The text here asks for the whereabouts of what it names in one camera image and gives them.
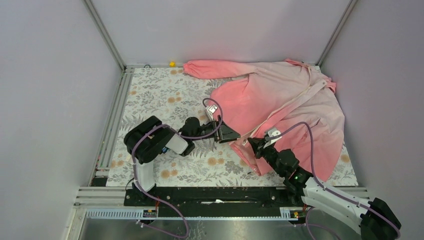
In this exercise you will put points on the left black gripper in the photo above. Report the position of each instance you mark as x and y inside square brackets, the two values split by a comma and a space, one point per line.
[224, 133]

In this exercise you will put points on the floral patterned table mat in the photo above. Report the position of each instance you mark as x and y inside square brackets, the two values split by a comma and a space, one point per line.
[173, 96]

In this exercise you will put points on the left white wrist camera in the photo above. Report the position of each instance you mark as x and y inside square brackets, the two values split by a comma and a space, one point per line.
[210, 110]

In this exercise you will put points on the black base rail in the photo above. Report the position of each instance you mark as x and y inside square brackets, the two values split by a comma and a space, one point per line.
[216, 202]

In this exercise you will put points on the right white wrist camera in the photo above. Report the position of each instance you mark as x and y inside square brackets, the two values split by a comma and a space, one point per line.
[271, 137]

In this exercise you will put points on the pink zip-up jacket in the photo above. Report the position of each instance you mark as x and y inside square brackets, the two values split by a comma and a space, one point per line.
[289, 95]

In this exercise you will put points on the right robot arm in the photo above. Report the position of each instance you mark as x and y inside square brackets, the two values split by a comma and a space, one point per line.
[371, 219]

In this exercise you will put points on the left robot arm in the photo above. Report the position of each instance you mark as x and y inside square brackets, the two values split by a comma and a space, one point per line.
[152, 138]

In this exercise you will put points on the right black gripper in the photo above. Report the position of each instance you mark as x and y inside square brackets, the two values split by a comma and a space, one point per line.
[257, 144]

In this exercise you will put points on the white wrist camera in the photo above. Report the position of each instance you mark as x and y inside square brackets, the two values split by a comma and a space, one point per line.
[271, 137]
[210, 110]

